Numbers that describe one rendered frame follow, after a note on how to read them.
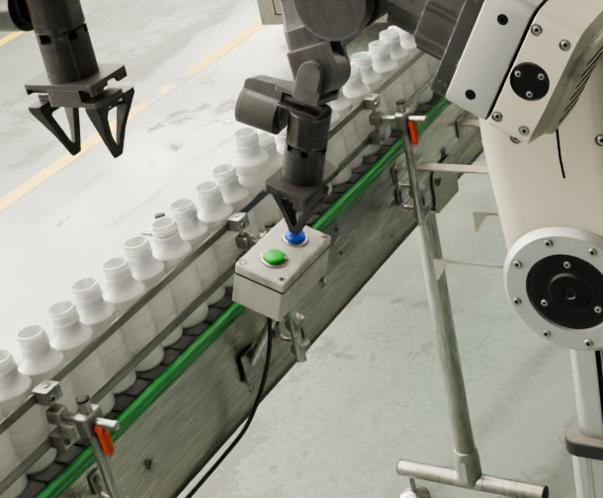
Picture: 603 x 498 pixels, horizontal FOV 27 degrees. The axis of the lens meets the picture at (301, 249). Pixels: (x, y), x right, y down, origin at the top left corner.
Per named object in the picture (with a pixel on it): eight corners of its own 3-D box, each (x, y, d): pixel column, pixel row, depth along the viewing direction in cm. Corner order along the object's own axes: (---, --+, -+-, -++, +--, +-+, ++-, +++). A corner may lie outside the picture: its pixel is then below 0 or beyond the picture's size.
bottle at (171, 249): (181, 334, 182) (152, 236, 174) (164, 320, 186) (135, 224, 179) (216, 317, 184) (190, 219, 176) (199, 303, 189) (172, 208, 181)
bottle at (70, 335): (67, 410, 170) (32, 307, 162) (107, 391, 172) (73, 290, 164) (82, 429, 165) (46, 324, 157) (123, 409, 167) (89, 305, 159)
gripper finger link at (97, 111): (116, 170, 138) (93, 91, 133) (67, 167, 141) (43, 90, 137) (151, 144, 143) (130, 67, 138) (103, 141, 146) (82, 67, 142)
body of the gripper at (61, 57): (95, 102, 134) (77, 37, 131) (26, 100, 139) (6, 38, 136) (130, 78, 139) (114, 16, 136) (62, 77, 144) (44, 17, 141)
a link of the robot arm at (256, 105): (324, 65, 158) (348, 59, 165) (244, 39, 161) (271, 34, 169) (301, 154, 162) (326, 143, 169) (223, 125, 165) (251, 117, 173)
